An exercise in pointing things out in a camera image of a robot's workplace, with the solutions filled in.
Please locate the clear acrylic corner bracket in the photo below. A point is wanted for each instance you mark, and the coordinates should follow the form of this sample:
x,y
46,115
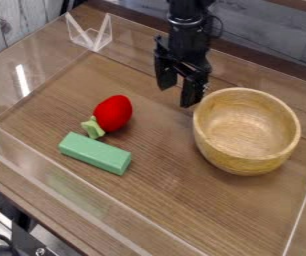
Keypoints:
x,y
91,39

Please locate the green rectangular block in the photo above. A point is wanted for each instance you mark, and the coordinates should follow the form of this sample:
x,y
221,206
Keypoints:
x,y
95,153

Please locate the light wooden bowl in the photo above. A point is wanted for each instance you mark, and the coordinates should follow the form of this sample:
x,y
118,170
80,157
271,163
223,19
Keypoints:
x,y
246,131

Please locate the black metal table clamp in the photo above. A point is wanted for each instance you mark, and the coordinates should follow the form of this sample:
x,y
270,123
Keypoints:
x,y
27,244

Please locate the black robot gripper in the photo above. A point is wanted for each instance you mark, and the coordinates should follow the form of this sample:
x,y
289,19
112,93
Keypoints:
x,y
181,56

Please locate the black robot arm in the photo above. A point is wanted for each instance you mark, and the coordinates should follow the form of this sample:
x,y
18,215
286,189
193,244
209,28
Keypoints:
x,y
187,9

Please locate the red plush strawberry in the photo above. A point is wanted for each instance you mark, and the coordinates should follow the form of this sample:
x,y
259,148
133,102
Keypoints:
x,y
110,117

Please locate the clear acrylic tray wall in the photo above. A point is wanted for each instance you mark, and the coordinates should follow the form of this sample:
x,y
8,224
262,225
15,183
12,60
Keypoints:
x,y
75,210

